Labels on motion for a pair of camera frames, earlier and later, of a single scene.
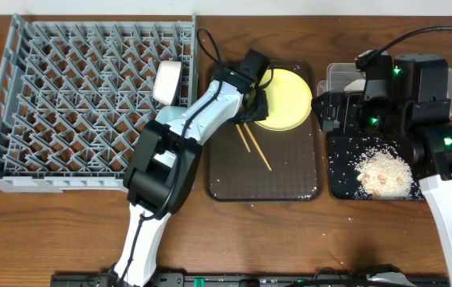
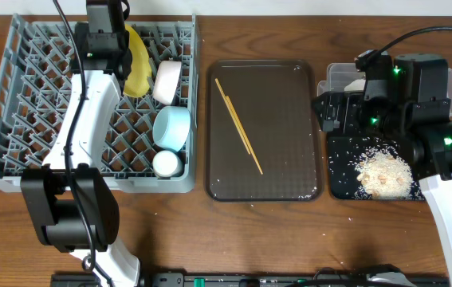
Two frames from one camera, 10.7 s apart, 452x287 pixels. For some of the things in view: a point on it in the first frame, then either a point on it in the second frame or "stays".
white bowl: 166,81 stays
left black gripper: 257,105 -> 100,9
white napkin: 356,85 stays
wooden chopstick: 245,125 -> 241,127
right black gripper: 350,103 stays
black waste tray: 371,167 stays
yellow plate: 289,100 -> 139,75
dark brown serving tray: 255,161 stays
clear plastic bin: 339,75 stays
